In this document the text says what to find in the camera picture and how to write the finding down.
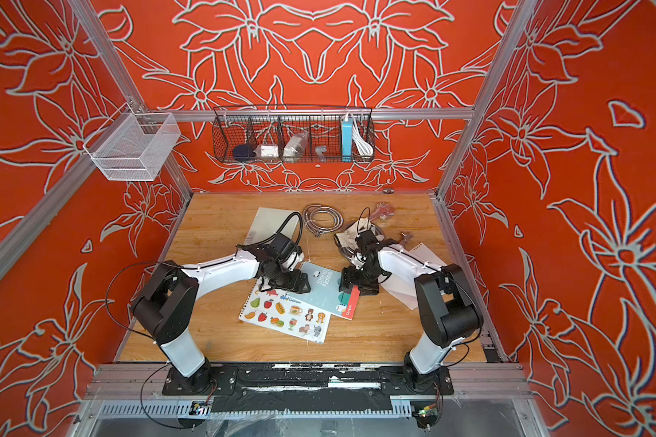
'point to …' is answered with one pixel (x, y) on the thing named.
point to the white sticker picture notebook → (292, 313)
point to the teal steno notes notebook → (324, 291)
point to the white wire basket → (135, 148)
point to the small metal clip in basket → (320, 149)
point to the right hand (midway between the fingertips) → (343, 289)
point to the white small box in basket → (270, 150)
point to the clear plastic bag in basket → (294, 147)
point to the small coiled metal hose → (320, 218)
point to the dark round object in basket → (243, 152)
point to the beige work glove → (347, 238)
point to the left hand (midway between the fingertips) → (302, 285)
